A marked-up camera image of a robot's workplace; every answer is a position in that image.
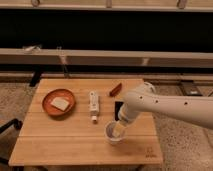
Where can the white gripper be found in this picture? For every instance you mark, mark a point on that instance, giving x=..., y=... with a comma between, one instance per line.
x=126, y=117

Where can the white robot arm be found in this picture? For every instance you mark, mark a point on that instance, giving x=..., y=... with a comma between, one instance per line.
x=196, y=110

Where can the black rectangular device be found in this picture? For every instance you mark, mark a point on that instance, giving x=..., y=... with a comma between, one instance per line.
x=118, y=105

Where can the white tube bottle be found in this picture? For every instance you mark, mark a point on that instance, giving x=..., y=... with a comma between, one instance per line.
x=94, y=106

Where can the wooden table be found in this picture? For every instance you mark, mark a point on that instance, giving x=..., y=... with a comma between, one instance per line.
x=74, y=139

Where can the orange round plate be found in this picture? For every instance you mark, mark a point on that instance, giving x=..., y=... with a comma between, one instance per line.
x=63, y=93

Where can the beige sponge block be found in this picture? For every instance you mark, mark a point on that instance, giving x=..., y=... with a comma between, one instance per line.
x=60, y=103

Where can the black chair part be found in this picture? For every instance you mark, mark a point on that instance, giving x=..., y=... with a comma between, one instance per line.
x=17, y=125

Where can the long beige shelf rail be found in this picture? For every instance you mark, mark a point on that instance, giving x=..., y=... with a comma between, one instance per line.
x=34, y=55

